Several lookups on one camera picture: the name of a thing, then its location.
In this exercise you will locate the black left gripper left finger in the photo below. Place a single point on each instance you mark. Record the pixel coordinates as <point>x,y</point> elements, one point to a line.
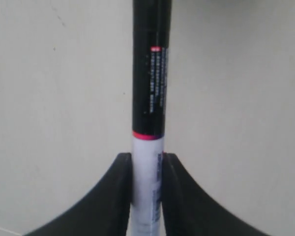
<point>103,211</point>

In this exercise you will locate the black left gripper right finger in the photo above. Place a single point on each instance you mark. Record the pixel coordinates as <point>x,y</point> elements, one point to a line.
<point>188,210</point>

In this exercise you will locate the black and white marker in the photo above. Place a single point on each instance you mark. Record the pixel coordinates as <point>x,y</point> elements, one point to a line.
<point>151,37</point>

